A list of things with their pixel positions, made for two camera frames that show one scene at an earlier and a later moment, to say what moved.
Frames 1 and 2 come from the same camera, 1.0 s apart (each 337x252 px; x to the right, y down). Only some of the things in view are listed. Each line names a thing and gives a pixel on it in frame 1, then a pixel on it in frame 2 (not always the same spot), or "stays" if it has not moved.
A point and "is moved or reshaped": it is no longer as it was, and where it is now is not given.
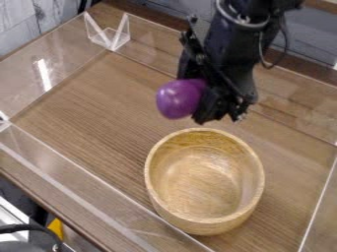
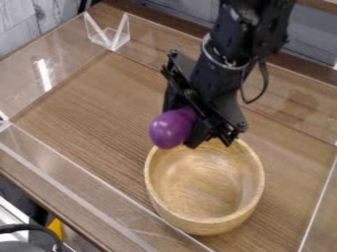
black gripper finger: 217,99 -> 201,131
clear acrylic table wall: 80,197 stays
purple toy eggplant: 176,97 is moved or reshaped
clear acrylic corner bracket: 110,37 stays
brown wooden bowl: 205,176 stays
